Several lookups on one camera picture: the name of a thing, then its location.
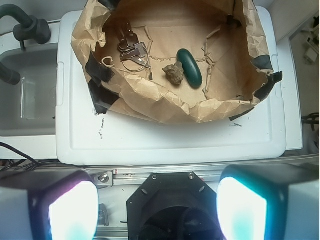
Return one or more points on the white plastic lid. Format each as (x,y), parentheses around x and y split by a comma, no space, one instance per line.
(84,137)

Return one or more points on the brown paper bag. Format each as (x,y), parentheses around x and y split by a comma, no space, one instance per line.
(225,37)

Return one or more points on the brown rock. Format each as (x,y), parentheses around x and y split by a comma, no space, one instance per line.
(174,73)

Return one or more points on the bunch of metal keys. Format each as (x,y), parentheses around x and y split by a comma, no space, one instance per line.
(130,47)

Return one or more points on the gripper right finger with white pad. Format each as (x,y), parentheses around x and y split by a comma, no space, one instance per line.
(269,202)

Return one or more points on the grey toy sink basin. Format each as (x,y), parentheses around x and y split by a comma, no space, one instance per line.
(29,108)

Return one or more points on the aluminium rail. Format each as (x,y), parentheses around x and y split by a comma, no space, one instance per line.
(209,172)

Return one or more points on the dark green plastic pickle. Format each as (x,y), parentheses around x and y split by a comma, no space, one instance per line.
(190,67)

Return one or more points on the dark grey toy faucet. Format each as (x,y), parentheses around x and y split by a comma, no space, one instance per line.
(29,27)

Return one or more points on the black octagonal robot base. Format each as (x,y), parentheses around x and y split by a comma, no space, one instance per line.
(173,206)

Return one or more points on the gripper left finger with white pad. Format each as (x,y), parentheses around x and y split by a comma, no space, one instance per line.
(48,205)

